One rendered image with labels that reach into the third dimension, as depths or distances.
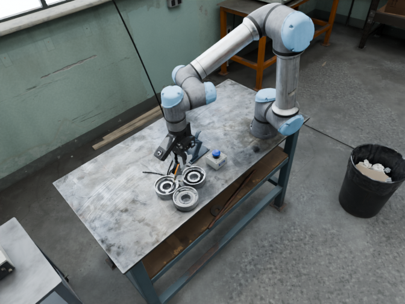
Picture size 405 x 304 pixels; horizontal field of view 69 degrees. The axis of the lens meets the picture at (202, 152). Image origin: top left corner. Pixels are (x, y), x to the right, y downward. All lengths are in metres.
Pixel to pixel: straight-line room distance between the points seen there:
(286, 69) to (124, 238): 0.89
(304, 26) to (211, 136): 0.71
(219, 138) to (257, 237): 0.84
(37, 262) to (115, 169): 0.49
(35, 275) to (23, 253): 0.13
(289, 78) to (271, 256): 1.21
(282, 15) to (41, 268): 1.33
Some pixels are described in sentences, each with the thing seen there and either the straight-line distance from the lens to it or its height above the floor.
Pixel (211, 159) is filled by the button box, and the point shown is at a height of 0.84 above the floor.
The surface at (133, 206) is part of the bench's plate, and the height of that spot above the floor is 0.80.
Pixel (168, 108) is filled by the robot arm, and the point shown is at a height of 1.24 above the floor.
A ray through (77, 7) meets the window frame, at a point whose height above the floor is 1.14.
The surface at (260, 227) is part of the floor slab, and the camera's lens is 2.14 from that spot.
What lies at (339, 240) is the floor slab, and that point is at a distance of 2.21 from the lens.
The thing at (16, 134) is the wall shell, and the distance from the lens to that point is 2.70.
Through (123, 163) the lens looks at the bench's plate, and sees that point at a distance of 1.48.
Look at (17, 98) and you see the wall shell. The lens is 2.58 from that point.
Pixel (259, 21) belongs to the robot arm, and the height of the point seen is 1.39.
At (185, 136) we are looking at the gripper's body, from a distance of 1.13.
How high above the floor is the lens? 1.82
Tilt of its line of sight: 45 degrees down
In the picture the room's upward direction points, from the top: 5 degrees counter-clockwise
